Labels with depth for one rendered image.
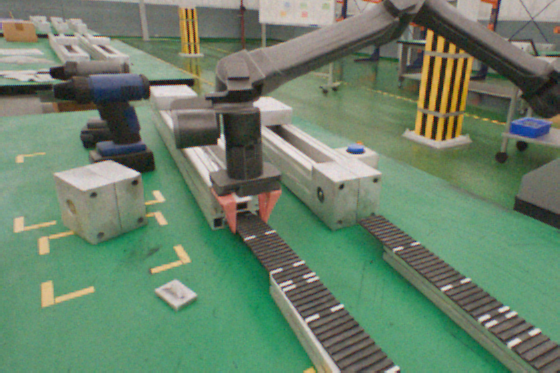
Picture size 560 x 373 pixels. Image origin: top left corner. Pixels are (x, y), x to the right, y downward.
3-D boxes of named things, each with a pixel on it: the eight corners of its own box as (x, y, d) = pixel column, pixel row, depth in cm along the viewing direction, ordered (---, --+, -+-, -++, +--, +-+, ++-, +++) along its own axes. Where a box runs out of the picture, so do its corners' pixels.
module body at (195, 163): (266, 218, 74) (266, 176, 71) (211, 230, 69) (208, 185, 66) (183, 118, 139) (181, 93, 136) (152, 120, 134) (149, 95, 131)
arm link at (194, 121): (246, 55, 61) (240, 87, 68) (162, 56, 56) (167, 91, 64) (261, 124, 57) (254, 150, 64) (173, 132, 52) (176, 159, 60)
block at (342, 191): (388, 216, 77) (392, 171, 74) (332, 230, 71) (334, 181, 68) (362, 198, 84) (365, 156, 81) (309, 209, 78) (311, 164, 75)
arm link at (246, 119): (264, 105, 58) (255, 97, 63) (215, 108, 56) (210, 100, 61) (266, 149, 61) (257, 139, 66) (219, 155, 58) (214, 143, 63)
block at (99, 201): (160, 218, 72) (155, 169, 69) (93, 245, 64) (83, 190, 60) (130, 202, 78) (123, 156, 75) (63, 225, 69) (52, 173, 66)
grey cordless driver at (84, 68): (138, 145, 110) (127, 63, 102) (50, 151, 102) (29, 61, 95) (139, 137, 116) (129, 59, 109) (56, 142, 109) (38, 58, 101)
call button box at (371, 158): (377, 178, 95) (379, 153, 93) (342, 184, 91) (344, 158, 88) (358, 166, 102) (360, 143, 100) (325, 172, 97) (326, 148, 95)
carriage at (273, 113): (292, 133, 107) (292, 108, 105) (253, 137, 102) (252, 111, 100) (270, 119, 120) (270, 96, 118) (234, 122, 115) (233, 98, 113)
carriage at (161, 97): (198, 117, 118) (197, 94, 116) (158, 120, 113) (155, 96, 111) (187, 105, 131) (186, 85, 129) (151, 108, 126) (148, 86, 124)
